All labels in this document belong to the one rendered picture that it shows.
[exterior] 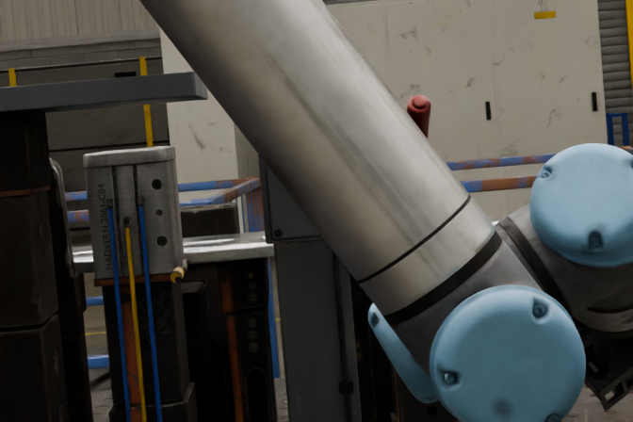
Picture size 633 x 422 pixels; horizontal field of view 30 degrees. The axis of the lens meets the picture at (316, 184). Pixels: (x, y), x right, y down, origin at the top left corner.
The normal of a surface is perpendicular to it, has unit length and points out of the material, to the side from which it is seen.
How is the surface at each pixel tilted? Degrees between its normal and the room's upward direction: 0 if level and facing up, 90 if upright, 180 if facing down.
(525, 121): 90
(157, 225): 90
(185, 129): 90
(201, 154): 90
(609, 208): 59
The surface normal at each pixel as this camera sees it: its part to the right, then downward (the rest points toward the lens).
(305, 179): -0.56, 0.47
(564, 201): -0.30, -0.43
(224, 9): -0.11, 0.14
